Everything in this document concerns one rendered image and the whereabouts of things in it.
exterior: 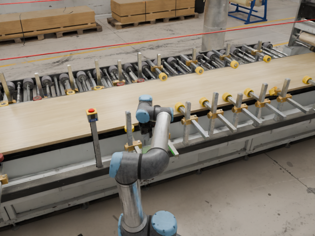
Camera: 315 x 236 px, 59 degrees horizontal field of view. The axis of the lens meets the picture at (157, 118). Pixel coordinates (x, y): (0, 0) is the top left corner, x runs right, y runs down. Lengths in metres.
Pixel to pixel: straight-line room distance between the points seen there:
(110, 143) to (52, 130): 0.49
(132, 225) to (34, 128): 1.28
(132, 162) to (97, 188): 1.63
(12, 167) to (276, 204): 2.43
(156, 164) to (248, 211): 1.87
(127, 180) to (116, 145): 1.22
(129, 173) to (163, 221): 0.57
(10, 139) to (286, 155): 2.98
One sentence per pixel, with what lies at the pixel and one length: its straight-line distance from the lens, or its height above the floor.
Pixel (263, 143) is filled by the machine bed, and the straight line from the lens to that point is 3.54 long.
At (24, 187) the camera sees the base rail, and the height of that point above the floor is 0.70.
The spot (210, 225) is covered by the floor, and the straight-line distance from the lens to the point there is 2.80.
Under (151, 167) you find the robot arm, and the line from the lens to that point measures 1.22.
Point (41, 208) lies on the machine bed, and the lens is 2.87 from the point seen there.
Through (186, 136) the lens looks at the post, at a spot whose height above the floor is 0.80.
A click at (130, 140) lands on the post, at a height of 0.89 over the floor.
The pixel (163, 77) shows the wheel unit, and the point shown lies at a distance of 3.04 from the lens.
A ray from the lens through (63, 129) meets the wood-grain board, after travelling 2.43.
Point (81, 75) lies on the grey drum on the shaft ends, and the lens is 3.45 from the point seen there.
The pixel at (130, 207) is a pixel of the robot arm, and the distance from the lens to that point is 1.48.
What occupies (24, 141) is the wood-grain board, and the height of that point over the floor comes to 0.90.
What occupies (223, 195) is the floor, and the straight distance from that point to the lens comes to 3.05.
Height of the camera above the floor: 2.26
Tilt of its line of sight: 34 degrees down
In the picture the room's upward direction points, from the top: straight up
